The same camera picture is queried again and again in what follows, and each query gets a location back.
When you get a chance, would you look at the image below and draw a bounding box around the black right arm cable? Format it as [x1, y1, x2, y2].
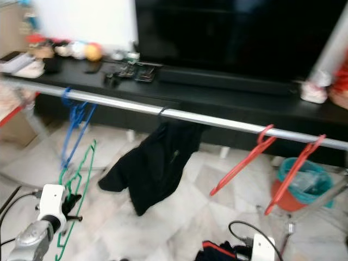
[228, 221, 284, 261]

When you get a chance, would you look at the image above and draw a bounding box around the black television console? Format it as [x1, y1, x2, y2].
[5, 54, 348, 167]

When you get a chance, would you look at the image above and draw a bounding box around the black flat television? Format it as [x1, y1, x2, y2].
[135, 0, 348, 83]

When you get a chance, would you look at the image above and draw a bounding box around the red bin with teal bag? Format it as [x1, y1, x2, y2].
[271, 158, 335, 213]

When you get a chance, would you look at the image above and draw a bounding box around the orange ball plush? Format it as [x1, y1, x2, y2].
[84, 42, 103, 61]

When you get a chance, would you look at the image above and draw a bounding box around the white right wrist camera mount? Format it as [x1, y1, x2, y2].
[251, 234, 277, 261]

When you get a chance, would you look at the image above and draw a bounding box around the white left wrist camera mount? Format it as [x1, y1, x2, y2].
[37, 184, 67, 222]

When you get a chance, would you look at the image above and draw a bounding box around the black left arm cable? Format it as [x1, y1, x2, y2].
[0, 188, 42, 246]

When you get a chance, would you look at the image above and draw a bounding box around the black remote control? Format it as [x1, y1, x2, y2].
[104, 61, 137, 79]

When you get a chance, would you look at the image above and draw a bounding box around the black soundbar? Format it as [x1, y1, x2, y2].
[158, 66, 297, 96]

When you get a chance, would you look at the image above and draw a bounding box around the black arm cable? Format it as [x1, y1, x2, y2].
[0, 188, 42, 246]
[228, 221, 284, 261]

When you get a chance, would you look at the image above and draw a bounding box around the black smartphone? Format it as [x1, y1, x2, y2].
[85, 61, 103, 73]

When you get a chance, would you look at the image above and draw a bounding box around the black folded case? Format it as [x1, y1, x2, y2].
[104, 73, 122, 88]

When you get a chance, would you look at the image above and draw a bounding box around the brown cardboard box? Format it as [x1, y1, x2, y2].
[3, 111, 34, 145]

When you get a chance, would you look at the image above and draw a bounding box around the marble pattern folding table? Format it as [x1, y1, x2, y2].
[0, 82, 42, 129]

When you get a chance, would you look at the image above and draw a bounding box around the white ball plush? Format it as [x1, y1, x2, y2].
[70, 41, 86, 59]

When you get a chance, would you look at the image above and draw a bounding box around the blue clothes hanger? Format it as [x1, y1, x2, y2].
[60, 87, 98, 169]

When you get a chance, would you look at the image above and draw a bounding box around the black wallet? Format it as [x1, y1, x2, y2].
[43, 57, 63, 74]

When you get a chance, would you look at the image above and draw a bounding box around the green clothes hanger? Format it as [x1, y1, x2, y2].
[54, 140, 98, 261]

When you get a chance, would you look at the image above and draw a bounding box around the small black tray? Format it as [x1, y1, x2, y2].
[135, 61, 163, 83]

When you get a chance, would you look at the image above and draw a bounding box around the navy garment with red trim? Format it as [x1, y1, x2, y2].
[196, 241, 252, 261]

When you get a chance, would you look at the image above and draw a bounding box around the small white figurine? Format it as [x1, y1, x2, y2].
[300, 68, 331, 104]

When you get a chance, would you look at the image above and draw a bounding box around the black t-shirt with green logo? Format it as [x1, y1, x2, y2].
[98, 121, 208, 216]

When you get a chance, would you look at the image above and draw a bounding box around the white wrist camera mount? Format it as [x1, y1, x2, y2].
[251, 234, 277, 261]
[37, 184, 67, 222]

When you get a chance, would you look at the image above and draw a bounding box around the dark brown ball plush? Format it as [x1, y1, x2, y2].
[54, 41, 72, 58]

